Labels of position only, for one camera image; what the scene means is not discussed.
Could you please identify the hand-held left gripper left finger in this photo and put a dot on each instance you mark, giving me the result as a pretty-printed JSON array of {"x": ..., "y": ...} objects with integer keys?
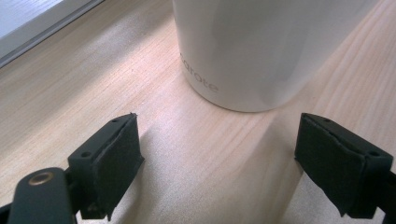
[{"x": 106, "y": 165}]

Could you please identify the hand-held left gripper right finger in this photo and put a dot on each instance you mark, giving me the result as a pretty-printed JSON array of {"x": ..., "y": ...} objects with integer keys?
[{"x": 339, "y": 161}]

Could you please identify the white ceramic cup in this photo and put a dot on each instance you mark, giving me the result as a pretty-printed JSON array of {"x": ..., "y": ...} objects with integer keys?
[{"x": 264, "y": 46}]

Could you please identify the grey window frame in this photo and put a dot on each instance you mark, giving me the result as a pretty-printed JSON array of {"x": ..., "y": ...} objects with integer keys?
[{"x": 34, "y": 29}]

